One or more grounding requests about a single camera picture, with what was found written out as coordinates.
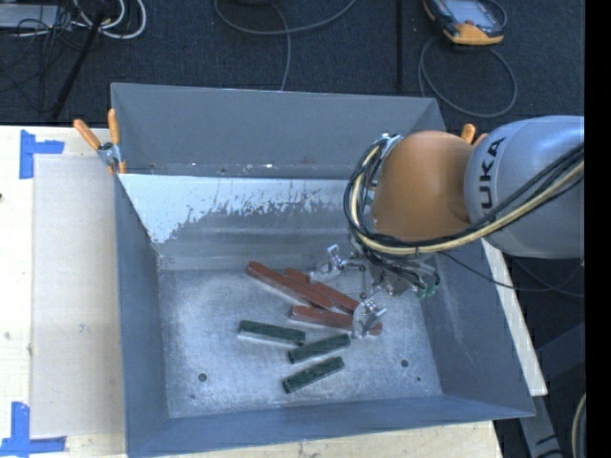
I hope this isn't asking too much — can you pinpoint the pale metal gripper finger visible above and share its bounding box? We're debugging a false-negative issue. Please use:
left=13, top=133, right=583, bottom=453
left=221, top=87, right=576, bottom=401
left=350, top=296, right=389, bottom=341
left=308, top=243, right=351, bottom=280

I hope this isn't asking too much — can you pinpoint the red-brown flat block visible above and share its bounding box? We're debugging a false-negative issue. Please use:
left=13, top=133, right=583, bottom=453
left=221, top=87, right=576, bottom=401
left=244, top=260, right=341, bottom=312
left=287, top=303, right=384, bottom=338
left=284, top=267, right=362, bottom=314

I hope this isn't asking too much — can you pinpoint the dark green flat block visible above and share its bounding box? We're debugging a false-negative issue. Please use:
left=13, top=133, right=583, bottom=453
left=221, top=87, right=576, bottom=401
left=281, top=355, right=347, bottom=395
left=237, top=319, right=307, bottom=347
left=286, top=332, right=352, bottom=365

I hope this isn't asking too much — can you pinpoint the grey metal bin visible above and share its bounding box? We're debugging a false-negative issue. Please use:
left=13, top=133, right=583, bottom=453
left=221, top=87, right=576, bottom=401
left=109, top=82, right=537, bottom=458

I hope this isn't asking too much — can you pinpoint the pale wood flat board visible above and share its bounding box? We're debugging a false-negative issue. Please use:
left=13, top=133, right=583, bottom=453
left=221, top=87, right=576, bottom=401
left=29, top=154, right=126, bottom=441

